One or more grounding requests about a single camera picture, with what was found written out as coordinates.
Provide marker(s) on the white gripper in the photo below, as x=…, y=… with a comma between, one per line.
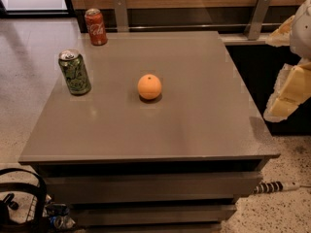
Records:
x=301, y=33

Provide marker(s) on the orange fruit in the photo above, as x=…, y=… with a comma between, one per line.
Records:
x=149, y=87

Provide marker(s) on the white power strip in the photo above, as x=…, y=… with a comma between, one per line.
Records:
x=276, y=187

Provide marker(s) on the red cola can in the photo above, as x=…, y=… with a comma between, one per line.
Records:
x=95, y=27

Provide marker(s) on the green soda can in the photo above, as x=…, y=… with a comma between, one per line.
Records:
x=74, y=72

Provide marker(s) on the crushed can in basket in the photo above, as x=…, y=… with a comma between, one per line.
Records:
x=59, y=216

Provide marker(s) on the right metal bracket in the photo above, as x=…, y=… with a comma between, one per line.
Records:
x=253, y=28

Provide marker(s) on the metal bracket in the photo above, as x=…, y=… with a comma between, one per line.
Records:
x=253, y=28
x=121, y=16

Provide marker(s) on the metal rail bar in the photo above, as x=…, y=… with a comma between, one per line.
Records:
x=216, y=27

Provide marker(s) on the left metal bracket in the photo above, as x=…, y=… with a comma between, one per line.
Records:
x=121, y=16

